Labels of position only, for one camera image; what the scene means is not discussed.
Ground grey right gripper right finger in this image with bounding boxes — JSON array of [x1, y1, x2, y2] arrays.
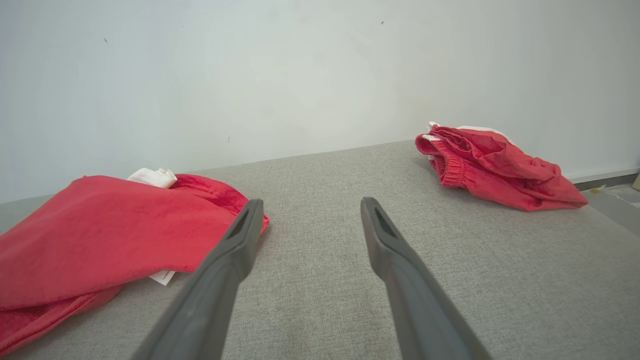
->
[[360, 197, 493, 360]]

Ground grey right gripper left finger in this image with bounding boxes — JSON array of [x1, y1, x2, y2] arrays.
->
[[131, 199, 265, 360]]

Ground red garment with white panel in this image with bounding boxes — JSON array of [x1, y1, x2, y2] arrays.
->
[[0, 167, 270, 357]]

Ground red shorts with number print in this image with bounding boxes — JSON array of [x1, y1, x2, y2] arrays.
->
[[415, 121, 589, 212]]

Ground grey fabric sofa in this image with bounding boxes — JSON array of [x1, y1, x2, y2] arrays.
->
[[0, 140, 640, 360]]

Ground white wall baseboard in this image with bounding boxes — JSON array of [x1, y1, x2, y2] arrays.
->
[[565, 167, 640, 184]]

